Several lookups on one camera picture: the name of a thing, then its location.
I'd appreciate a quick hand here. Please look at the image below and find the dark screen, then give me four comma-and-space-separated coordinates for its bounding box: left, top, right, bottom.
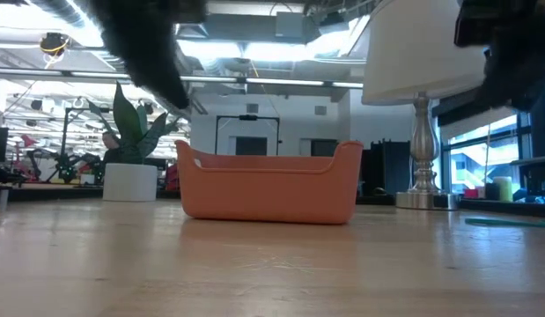
235, 136, 269, 158

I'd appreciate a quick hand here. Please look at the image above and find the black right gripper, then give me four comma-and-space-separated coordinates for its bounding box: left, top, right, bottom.
482, 0, 545, 112

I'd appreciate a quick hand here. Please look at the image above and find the black stand pole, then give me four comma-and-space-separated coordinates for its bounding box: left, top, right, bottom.
530, 78, 545, 195

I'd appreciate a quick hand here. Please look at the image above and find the silver ceiling duct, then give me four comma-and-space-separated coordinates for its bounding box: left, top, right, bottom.
174, 21, 210, 40

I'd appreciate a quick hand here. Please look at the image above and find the white shade table lamp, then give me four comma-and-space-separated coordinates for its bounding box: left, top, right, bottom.
362, 0, 488, 210

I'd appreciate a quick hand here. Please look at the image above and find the black metal frame stand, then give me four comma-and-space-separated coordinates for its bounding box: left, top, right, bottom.
214, 114, 282, 158

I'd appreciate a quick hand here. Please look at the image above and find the black side desk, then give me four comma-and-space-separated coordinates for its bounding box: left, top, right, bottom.
509, 156, 545, 168

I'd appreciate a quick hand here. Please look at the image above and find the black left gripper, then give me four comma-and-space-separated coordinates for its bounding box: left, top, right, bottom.
87, 0, 208, 110

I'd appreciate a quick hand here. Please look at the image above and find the grey ceiling box unit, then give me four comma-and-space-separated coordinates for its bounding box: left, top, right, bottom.
275, 11, 306, 39

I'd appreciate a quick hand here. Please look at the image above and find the black cabinet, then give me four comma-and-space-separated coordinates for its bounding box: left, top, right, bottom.
362, 139, 415, 197

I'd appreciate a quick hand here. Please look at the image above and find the green roll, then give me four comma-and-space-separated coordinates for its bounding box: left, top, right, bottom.
493, 176, 514, 203

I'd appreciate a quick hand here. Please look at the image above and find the person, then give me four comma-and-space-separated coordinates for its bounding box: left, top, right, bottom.
101, 130, 122, 165

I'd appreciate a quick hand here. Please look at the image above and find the orange plastic bin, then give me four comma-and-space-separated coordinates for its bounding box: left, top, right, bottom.
174, 139, 365, 225

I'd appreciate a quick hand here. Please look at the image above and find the black tubular rig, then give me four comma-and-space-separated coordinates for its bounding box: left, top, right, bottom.
58, 105, 113, 180

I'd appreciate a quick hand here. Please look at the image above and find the black yellow ceiling reel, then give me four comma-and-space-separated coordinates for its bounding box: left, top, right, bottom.
39, 32, 71, 57

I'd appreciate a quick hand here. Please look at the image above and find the snake plant in white pot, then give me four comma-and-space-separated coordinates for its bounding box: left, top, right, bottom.
87, 81, 180, 203

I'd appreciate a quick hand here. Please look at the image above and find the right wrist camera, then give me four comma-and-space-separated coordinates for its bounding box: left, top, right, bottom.
453, 0, 494, 48

